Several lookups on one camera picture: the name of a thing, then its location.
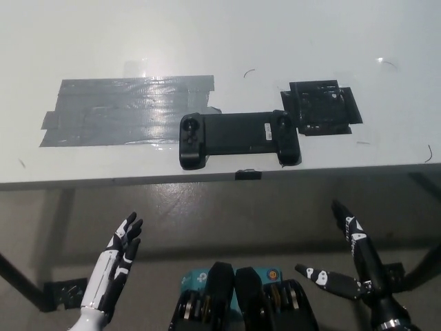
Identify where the black diagonal table brace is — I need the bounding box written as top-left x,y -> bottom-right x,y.
0,253 -> 46,304
402,241 -> 441,289

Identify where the black game controller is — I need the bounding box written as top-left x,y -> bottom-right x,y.
178,109 -> 302,172

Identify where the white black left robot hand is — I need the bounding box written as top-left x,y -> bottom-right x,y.
79,211 -> 145,320

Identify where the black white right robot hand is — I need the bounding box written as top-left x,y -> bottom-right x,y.
295,200 -> 413,327

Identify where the grey table leg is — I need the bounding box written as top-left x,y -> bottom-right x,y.
47,188 -> 76,281

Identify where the black teal robot torso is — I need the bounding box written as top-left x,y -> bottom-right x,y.
167,261 -> 320,331

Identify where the dark table frame bar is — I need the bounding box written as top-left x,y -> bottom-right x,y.
406,171 -> 441,196

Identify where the grey duct tape patch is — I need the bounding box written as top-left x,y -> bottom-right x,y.
38,74 -> 223,148

